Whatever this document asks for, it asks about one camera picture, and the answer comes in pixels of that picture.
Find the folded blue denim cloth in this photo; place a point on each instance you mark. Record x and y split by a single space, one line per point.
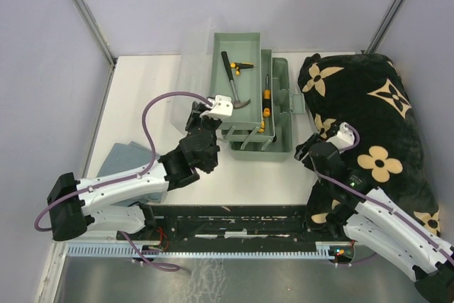
123 157

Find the aluminium frame post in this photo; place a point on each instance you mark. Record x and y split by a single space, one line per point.
94 29
384 26

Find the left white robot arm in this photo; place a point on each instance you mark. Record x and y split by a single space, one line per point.
78 206

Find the left aluminium frame post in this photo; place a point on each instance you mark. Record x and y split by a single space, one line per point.
94 29

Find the small yellow black screwdriver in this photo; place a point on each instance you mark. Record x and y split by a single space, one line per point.
262 127

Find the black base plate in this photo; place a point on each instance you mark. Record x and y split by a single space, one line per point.
233 229

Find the right aluminium frame post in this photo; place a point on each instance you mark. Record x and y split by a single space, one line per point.
384 26

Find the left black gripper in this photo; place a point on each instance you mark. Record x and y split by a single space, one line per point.
195 119

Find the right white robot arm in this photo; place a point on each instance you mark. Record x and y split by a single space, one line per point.
367 215

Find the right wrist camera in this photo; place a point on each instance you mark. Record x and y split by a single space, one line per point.
346 137

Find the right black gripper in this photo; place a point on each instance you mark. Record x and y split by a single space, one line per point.
301 148

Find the green plastic tool box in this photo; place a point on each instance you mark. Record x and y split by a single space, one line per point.
205 69

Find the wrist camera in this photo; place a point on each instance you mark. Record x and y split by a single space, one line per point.
346 137
220 107

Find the black floral blanket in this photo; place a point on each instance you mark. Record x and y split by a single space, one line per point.
366 92

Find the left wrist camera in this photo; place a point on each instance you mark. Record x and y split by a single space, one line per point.
220 107

